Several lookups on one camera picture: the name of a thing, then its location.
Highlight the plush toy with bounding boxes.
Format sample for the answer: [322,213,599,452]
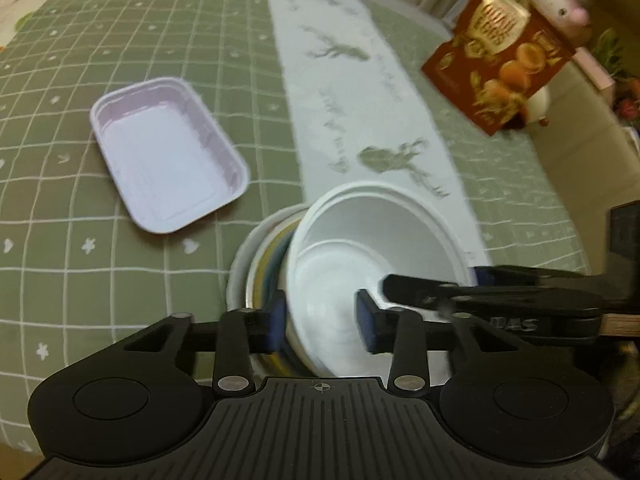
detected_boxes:
[531,0,594,43]

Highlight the green checked tablecloth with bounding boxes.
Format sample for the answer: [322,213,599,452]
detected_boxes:
[0,0,591,461]

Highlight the green potted plant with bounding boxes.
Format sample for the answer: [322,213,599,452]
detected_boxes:
[590,28,640,122]

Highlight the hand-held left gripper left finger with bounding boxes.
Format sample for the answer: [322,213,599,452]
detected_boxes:
[122,290,289,397]

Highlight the white cup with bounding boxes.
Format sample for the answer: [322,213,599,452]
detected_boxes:
[518,84,552,132]

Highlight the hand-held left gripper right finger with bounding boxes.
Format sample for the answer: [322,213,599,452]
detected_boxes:
[354,290,522,394]

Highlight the white plate with yellow rim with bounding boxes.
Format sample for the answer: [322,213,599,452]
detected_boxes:
[246,213,306,377]

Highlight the white cartoon-print cloth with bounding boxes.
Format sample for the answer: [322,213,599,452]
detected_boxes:
[0,0,96,49]

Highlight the red printed box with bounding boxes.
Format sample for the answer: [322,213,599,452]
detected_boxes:
[421,0,577,137]

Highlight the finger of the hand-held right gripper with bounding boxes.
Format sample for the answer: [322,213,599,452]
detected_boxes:
[381,266,607,312]

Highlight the lilac rectangular plastic tray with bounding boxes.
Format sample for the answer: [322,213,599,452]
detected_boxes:
[90,77,251,236]

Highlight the large white plate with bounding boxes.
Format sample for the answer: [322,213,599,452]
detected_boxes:
[226,205,307,376]

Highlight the white plastic bowl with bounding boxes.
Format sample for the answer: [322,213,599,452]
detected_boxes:
[283,183,479,379]

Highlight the white deer-print table runner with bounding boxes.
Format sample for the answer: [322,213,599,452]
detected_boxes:
[264,0,496,271]

